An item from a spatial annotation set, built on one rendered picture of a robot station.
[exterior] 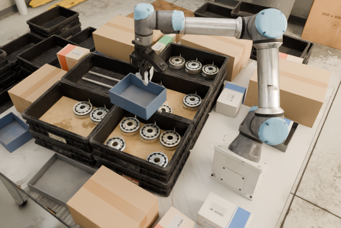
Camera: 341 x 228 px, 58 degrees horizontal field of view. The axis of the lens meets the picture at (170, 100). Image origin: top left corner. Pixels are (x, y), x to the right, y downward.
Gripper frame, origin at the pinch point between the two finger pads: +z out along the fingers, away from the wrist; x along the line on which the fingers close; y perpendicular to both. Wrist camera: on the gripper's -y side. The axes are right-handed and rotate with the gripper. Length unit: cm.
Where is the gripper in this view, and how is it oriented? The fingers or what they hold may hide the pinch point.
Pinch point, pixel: (147, 83)
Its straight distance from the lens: 139.6
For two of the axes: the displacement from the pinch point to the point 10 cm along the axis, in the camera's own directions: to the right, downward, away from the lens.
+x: -5.7, 5.0, -6.5
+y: -8.2, -3.9, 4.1
